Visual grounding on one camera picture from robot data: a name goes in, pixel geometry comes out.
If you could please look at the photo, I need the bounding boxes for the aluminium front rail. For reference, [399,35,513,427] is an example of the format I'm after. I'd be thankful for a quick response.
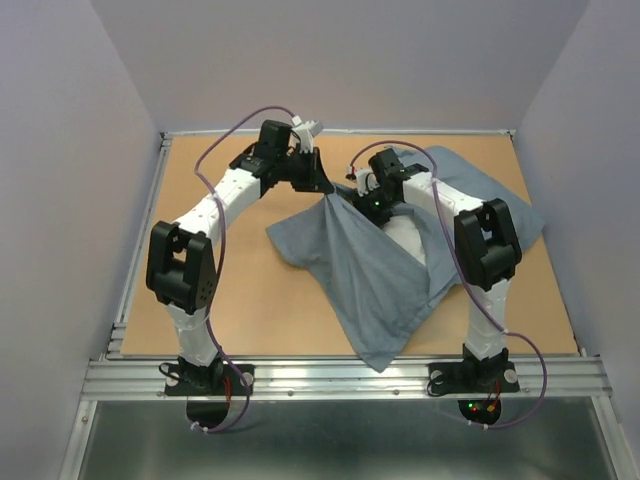
[81,356,612,401]

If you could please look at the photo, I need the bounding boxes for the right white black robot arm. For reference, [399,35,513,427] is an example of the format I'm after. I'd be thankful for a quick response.
[346,148,522,397]

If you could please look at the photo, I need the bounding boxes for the white pillow yellow edge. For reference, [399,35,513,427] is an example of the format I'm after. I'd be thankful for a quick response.
[382,215,427,266]

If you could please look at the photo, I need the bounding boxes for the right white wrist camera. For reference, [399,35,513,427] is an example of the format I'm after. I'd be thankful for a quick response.
[346,167,379,197]

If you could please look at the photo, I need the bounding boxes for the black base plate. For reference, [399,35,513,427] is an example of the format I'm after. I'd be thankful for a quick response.
[158,358,255,434]
[426,360,520,427]

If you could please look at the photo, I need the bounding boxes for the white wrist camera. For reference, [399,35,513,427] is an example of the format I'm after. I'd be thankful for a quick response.
[346,167,379,197]
[291,116,324,153]

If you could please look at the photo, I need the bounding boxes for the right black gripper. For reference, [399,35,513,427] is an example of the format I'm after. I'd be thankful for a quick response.
[353,187,401,237]

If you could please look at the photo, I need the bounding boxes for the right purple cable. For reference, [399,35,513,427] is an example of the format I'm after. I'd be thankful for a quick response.
[347,140,547,432]

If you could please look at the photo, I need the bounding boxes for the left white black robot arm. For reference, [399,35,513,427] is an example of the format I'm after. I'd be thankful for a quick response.
[145,117,334,396]

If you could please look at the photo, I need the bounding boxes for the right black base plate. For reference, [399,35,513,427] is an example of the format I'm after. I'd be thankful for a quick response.
[426,360,520,427]

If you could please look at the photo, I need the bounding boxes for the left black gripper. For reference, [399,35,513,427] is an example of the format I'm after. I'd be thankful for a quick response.
[274,145,333,192]

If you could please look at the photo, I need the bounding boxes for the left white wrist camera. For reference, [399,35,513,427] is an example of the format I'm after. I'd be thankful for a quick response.
[291,116,324,153]

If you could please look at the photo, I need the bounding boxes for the blue patchwork pillowcase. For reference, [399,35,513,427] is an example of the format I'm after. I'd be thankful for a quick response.
[267,142,544,371]

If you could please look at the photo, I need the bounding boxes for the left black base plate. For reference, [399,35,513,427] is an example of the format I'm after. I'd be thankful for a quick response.
[158,358,255,434]

